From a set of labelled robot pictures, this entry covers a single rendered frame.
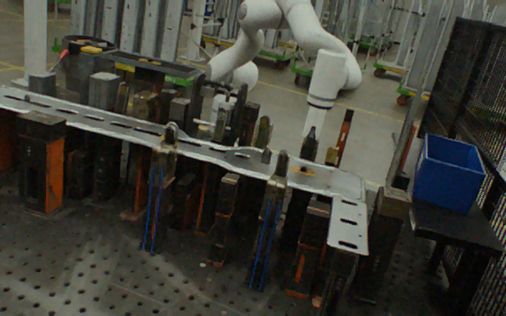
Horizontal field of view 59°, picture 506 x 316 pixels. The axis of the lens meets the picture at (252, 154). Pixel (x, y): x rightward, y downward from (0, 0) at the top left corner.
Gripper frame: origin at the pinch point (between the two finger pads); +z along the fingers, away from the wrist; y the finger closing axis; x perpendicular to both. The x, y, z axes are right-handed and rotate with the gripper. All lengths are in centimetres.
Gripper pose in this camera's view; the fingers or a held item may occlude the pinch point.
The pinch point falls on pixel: (308, 150)
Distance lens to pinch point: 143.8
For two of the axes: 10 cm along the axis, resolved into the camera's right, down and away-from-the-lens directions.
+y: -2.2, 3.3, -9.2
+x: 9.6, 2.5, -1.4
